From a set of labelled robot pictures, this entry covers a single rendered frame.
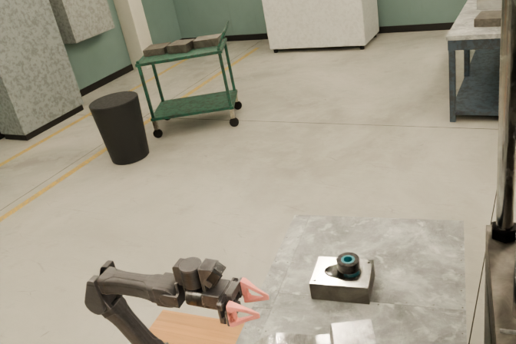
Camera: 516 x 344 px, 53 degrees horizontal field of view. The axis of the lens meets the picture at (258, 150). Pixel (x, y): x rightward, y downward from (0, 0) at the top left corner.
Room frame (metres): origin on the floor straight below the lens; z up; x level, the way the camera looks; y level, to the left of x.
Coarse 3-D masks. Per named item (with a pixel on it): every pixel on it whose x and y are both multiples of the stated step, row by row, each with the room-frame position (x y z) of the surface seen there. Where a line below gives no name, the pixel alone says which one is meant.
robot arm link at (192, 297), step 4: (184, 288) 1.04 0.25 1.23; (200, 288) 1.04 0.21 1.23; (184, 292) 1.04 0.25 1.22; (188, 292) 1.04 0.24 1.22; (192, 292) 1.03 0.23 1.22; (196, 292) 1.03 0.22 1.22; (200, 292) 1.03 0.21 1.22; (188, 296) 1.03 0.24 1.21; (192, 296) 1.03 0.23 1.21; (196, 296) 1.02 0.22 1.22; (200, 296) 1.02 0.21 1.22; (188, 300) 1.03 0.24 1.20; (192, 300) 1.02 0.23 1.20; (196, 300) 1.02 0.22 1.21; (200, 300) 1.01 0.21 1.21; (188, 304) 1.03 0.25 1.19; (192, 304) 1.03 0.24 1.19; (196, 304) 1.02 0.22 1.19; (200, 304) 1.01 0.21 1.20
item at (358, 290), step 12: (324, 264) 1.48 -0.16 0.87; (336, 264) 1.47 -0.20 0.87; (360, 264) 1.44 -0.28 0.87; (372, 264) 1.43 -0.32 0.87; (312, 276) 1.43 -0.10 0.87; (324, 276) 1.42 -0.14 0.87; (336, 276) 1.43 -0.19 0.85; (348, 276) 1.42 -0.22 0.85; (360, 276) 1.38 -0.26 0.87; (372, 276) 1.41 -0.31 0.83; (312, 288) 1.40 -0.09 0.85; (324, 288) 1.38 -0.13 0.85; (336, 288) 1.36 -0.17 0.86; (348, 288) 1.35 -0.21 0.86; (360, 288) 1.33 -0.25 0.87; (336, 300) 1.36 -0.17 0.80; (348, 300) 1.35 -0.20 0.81; (360, 300) 1.33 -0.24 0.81
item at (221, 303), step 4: (232, 280) 1.04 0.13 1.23; (236, 280) 1.04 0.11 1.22; (228, 284) 1.03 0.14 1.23; (224, 292) 1.00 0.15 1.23; (220, 296) 0.99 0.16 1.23; (224, 296) 0.99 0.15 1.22; (236, 296) 1.04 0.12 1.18; (240, 296) 1.05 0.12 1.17; (220, 300) 0.98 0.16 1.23; (224, 300) 0.98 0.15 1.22; (220, 304) 0.96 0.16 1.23; (224, 304) 0.98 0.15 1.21; (208, 308) 1.01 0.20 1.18; (212, 308) 1.00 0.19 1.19; (216, 308) 0.99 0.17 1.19; (220, 308) 0.96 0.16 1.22; (224, 308) 0.98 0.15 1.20; (220, 312) 0.97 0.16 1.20; (224, 312) 0.98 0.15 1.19; (220, 316) 0.96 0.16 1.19; (224, 316) 0.97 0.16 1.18; (220, 320) 0.96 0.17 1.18; (224, 320) 0.96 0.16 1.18
